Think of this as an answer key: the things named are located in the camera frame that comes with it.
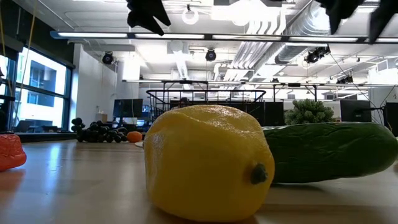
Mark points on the black office partition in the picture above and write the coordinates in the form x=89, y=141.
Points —
x=273, y=113

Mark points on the red chili pepper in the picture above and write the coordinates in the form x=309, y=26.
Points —
x=11, y=152

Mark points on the white round woven placemat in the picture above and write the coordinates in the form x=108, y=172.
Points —
x=140, y=144

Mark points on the green cucumber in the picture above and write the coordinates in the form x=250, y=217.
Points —
x=326, y=151

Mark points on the yellow lemon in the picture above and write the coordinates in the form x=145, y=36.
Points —
x=202, y=161

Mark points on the black aluminium table frame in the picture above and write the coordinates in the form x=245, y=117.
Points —
x=46, y=137

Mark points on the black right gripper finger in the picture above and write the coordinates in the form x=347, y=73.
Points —
x=384, y=12
x=340, y=6

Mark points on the large office window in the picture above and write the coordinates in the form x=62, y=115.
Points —
x=43, y=87

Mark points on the small orange tangerine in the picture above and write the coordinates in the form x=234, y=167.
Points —
x=134, y=137

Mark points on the long ceiling light bar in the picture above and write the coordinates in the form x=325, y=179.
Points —
x=168, y=36

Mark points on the dark grape bunch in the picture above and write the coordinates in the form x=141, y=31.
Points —
x=96, y=133

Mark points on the silver ventilation duct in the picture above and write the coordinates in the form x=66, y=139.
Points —
x=298, y=49

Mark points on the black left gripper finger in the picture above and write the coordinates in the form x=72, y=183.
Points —
x=158, y=11
x=138, y=14

